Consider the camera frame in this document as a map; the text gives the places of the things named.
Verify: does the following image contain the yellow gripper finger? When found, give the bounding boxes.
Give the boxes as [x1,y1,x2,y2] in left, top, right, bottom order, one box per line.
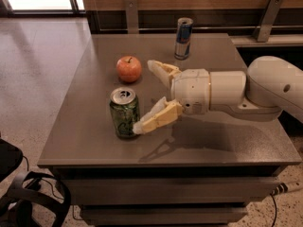
[133,96,184,134]
[148,60,181,89]

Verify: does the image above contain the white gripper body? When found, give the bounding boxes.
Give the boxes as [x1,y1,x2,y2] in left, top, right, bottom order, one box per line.
[170,69,210,114]

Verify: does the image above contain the green soda can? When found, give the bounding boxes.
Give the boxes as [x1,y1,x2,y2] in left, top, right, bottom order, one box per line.
[110,87,140,138]

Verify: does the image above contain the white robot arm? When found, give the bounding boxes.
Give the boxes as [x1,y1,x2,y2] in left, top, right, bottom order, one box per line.
[133,56,303,134]

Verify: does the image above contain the blue silver energy drink can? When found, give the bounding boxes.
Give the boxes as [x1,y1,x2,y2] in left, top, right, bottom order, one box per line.
[174,17,193,60]

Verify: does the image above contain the red apple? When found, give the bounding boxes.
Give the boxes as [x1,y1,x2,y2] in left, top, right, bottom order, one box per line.
[116,56,142,83]

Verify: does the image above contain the grey drawer cabinet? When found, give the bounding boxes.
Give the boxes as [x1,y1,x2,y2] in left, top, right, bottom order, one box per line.
[39,34,300,227]

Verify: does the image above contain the white power strip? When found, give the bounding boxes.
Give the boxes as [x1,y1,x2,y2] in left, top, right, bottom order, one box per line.
[272,181,303,196]

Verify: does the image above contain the left metal wall bracket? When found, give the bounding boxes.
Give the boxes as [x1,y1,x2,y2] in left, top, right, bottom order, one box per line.
[124,0,139,34]

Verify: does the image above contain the metal wall bracket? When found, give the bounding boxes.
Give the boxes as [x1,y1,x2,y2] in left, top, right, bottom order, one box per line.
[253,0,284,43]
[124,0,139,34]

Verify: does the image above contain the right metal wall bracket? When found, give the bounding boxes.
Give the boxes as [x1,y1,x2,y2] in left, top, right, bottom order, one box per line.
[253,0,284,43]

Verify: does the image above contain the black cable on floor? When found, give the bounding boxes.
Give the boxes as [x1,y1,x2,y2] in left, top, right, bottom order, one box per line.
[270,192,278,227]

